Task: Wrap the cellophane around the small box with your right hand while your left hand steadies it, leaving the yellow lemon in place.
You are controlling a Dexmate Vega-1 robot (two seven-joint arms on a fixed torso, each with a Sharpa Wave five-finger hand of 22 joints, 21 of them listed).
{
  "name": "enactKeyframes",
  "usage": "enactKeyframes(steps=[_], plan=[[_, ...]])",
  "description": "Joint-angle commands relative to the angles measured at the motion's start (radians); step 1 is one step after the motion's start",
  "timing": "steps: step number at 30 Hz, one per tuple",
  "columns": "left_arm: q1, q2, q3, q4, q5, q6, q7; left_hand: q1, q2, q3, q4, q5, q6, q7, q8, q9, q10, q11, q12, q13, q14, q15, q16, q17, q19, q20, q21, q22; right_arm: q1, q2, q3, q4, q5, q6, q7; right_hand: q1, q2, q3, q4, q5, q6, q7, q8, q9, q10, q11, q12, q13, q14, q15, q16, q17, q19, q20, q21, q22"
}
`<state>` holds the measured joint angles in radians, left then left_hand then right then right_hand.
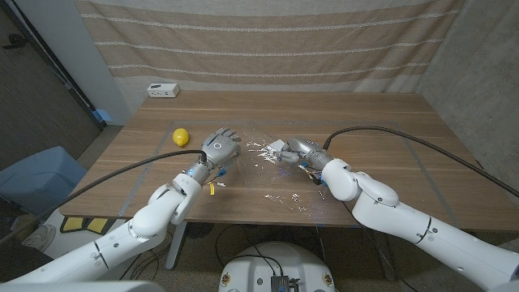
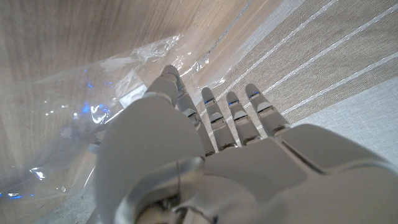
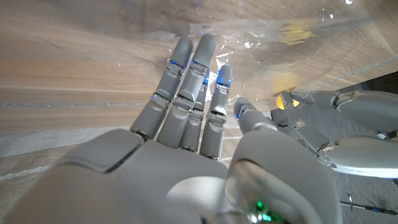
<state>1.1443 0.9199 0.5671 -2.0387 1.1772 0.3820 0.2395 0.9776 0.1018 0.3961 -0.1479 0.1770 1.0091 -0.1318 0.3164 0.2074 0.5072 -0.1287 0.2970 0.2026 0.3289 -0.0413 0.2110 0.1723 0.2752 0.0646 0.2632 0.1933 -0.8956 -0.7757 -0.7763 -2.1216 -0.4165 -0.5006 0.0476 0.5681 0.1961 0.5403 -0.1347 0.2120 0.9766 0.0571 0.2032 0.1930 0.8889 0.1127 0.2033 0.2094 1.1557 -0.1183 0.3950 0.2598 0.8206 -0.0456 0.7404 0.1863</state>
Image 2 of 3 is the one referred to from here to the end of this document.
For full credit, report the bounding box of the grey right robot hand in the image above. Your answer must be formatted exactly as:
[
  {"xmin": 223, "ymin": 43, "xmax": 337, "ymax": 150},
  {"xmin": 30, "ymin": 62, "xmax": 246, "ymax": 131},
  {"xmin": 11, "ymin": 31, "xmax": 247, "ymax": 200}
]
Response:
[{"xmin": 58, "ymin": 104, "xmax": 113, "ymax": 142}]

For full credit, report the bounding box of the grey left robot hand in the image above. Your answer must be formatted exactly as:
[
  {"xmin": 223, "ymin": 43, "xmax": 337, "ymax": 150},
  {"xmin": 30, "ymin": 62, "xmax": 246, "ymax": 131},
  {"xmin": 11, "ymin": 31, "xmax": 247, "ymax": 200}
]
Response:
[{"xmin": 93, "ymin": 64, "xmax": 398, "ymax": 224}]

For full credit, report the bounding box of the clear cellophane sheet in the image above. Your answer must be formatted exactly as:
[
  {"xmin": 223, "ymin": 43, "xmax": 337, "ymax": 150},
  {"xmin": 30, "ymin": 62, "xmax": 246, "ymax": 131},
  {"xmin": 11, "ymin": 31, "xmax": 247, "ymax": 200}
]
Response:
[{"xmin": 0, "ymin": 34, "xmax": 226, "ymax": 220}]

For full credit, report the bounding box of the beige striped backdrop cloth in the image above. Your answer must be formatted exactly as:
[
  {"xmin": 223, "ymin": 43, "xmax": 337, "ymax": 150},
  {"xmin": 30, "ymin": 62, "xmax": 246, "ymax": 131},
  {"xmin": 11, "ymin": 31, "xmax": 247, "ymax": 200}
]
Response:
[{"xmin": 192, "ymin": 0, "xmax": 398, "ymax": 166}]

